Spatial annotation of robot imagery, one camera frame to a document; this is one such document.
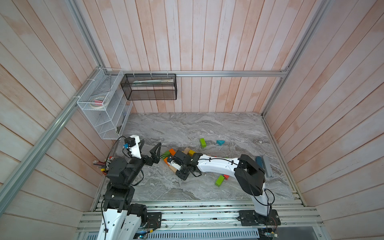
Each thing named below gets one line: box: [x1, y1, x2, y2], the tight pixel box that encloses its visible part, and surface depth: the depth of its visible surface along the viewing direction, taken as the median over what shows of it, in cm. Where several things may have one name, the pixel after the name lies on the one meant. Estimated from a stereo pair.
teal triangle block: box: [216, 140, 226, 146], surface depth 104 cm
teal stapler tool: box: [255, 156, 265, 169], surface depth 96 cm
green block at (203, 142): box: [200, 138, 207, 148], surface depth 103 cm
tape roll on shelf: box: [90, 95, 109, 109], surface depth 75 cm
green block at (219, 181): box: [215, 175, 225, 188], surface depth 85 cm
